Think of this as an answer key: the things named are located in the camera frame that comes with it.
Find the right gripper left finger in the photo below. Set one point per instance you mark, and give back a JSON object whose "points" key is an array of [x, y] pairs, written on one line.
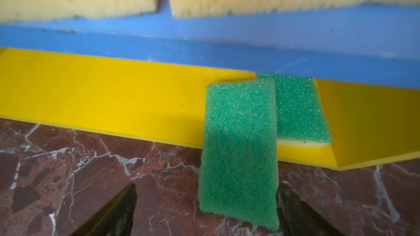
{"points": [[115, 218]]}

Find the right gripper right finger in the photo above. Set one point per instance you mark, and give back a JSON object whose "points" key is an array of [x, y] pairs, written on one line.
{"points": [[297, 218]]}

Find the green sponge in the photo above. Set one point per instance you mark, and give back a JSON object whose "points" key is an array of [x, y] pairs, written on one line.
{"points": [[301, 120], [239, 169]]}

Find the yellow shelf with coloured boards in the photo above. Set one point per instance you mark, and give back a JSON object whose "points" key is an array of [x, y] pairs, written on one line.
{"points": [[145, 76]]}

